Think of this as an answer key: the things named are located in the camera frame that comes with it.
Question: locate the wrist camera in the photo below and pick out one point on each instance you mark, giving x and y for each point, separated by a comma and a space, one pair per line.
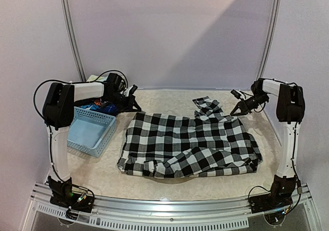
130, 90
238, 94

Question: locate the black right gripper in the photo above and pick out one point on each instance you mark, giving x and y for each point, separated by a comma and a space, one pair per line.
243, 105

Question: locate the left aluminium frame post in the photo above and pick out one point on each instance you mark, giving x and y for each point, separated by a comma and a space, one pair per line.
72, 39

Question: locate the blue patterned garment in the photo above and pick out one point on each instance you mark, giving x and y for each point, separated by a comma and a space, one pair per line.
102, 107

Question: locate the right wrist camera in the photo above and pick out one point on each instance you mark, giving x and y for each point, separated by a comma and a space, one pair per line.
238, 94

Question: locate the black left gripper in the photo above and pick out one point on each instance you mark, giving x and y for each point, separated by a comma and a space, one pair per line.
131, 100

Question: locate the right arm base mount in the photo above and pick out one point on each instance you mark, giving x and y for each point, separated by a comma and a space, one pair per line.
279, 195

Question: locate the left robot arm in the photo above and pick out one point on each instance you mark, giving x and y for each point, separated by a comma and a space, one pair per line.
58, 113

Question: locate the aluminium front rail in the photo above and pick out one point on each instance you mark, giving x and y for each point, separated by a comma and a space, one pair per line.
125, 214

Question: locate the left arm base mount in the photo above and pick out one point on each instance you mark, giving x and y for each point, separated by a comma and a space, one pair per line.
71, 196

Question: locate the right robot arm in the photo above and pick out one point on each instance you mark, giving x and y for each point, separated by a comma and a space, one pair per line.
290, 109

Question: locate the floral pastel cloth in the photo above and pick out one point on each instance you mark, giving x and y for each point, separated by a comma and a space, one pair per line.
95, 78

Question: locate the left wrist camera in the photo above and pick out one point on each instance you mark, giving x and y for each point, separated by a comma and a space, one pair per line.
130, 90

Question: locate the right aluminium frame post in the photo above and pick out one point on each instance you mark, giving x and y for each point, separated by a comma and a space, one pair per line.
269, 37

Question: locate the aluminium frame post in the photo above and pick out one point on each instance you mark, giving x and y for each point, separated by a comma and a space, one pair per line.
72, 39
269, 37

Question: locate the black white checkered shirt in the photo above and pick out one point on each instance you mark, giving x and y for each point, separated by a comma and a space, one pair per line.
209, 144

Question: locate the light blue plastic basket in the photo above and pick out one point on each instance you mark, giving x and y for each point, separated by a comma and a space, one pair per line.
90, 131

